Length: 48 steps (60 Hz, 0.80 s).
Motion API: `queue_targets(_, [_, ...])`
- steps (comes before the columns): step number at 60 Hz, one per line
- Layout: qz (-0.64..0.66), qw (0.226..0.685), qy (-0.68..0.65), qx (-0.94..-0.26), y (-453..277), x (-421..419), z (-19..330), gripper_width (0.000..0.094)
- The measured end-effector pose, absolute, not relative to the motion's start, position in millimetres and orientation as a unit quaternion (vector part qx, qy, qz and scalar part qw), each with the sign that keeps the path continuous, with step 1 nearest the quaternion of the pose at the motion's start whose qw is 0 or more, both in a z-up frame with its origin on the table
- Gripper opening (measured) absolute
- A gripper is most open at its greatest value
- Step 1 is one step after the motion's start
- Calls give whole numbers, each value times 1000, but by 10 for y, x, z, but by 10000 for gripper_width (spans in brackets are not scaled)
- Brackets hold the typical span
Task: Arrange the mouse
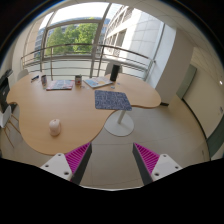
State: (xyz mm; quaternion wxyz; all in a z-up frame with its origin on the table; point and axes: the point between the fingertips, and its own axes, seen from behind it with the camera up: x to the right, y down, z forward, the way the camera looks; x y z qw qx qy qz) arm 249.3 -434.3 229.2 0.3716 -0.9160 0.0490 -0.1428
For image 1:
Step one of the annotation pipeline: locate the colourful magazine with red edge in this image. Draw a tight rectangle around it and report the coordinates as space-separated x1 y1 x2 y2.
46 80 74 91

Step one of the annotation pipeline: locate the black monitor at left edge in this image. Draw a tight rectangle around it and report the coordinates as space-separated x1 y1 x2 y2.
0 69 13 112

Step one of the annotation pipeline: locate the white and red can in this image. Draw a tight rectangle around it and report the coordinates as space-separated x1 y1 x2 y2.
75 75 82 85

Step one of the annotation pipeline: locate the white chair with wooden legs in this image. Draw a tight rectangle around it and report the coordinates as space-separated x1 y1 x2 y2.
0 106 19 144

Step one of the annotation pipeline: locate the white round table pedestal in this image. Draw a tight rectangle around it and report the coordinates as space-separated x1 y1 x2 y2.
104 110 134 137

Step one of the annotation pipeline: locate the metal balcony railing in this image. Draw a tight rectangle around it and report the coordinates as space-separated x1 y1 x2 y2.
21 44 155 80

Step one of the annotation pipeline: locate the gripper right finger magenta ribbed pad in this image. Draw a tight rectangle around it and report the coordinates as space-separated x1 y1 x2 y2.
132 143 182 185

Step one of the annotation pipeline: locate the blue patterned mouse pad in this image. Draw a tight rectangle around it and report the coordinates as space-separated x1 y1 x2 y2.
95 90 132 111

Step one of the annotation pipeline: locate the open light-coloured book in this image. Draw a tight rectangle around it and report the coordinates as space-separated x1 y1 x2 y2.
85 77 112 88

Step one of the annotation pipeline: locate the wooden curved table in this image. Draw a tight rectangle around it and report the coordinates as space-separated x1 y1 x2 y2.
6 72 162 157

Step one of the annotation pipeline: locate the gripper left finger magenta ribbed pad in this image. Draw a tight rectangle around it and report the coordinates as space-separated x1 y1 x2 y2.
41 143 92 185

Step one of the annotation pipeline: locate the small patterned cup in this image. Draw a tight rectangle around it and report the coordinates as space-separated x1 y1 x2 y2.
41 75 47 86

